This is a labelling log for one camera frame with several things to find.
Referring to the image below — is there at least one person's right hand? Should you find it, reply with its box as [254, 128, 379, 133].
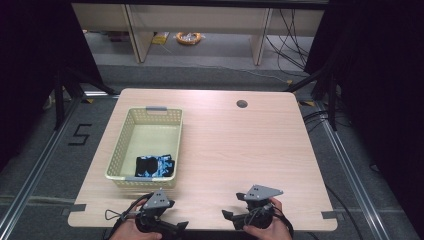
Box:
[242, 197, 293, 240]

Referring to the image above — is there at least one blue and black patterned glove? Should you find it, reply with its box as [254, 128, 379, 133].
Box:
[134, 153, 176, 178]

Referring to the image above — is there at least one pale yellow plastic basket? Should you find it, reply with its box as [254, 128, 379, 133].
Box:
[104, 105, 184, 190]

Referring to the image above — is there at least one aluminium floor rail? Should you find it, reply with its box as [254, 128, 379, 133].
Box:
[0, 97, 83, 234]
[313, 99, 382, 240]

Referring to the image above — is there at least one orange cable coil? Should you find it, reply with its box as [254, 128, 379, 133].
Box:
[175, 31, 203, 46]

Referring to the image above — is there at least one black metal stand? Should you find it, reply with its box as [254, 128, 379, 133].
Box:
[53, 64, 119, 132]
[283, 64, 338, 132]

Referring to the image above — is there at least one person's left hand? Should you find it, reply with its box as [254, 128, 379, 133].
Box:
[109, 199, 163, 240]

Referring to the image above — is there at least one beige desk frame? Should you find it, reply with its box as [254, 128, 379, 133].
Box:
[71, 3, 325, 66]

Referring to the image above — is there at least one bundle of black cables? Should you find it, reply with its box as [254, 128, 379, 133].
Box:
[265, 9, 316, 72]

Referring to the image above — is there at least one yellow packet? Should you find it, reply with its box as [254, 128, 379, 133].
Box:
[151, 31, 171, 46]

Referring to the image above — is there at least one thin white floor cable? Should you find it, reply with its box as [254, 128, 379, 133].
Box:
[159, 42, 289, 84]

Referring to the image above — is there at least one black curtain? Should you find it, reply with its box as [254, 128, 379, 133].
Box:
[0, 0, 105, 173]
[303, 0, 424, 231]

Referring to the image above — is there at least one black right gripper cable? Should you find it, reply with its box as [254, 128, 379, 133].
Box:
[271, 206, 296, 239]

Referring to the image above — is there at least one black floor cable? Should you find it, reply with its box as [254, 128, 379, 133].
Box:
[324, 184, 365, 240]

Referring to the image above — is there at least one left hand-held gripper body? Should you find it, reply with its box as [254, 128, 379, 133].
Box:
[134, 187, 172, 234]

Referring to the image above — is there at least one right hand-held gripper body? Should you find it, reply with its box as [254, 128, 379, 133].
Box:
[232, 184, 285, 231]

